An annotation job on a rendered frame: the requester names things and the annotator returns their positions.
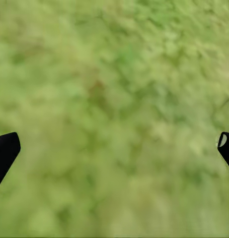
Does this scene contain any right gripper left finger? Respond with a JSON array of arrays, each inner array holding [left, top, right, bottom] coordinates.
[[0, 132, 21, 183]]

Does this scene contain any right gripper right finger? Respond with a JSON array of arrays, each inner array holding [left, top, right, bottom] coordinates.
[[216, 132, 229, 165]]

